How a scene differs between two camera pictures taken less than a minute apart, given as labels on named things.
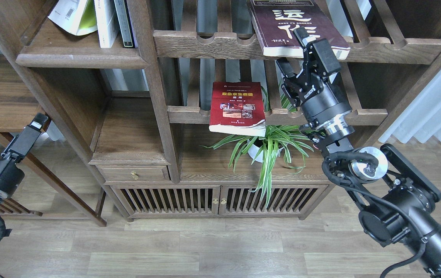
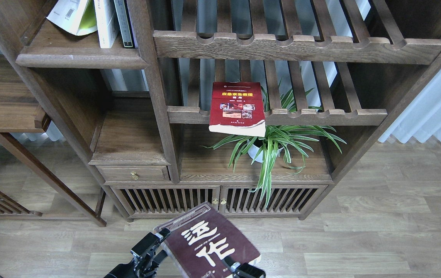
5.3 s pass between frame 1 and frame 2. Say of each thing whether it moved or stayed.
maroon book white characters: moved
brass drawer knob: stayed
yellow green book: stayed
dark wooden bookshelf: stayed
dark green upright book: stayed
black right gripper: moved
